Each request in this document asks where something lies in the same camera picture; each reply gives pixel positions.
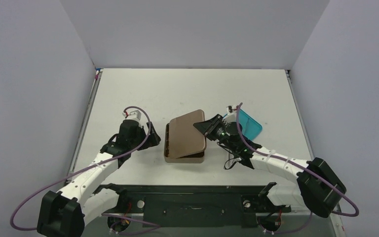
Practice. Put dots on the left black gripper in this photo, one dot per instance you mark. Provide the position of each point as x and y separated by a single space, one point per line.
154 141

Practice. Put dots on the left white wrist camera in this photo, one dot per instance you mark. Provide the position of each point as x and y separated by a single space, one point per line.
133 116

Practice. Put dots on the metal tongs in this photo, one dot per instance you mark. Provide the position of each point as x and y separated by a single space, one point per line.
246 124

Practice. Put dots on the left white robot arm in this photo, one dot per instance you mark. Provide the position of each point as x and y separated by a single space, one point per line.
66 213

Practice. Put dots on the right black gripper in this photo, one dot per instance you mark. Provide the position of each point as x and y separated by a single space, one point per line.
215 128

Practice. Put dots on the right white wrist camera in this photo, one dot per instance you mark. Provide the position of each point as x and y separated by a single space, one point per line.
231 113

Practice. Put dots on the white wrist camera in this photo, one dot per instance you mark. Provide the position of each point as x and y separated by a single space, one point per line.
133 116
231 113

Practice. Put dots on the teal plastic tray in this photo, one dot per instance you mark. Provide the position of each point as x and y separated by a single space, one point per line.
255 130

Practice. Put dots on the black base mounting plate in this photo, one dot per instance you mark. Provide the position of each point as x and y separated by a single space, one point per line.
195 206

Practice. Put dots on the gold cookie tin box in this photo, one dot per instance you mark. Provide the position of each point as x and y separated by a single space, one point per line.
193 158

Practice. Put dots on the brown tin lid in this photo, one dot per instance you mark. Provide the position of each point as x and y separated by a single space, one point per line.
184 139

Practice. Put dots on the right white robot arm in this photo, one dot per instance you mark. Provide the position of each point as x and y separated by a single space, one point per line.
316 186

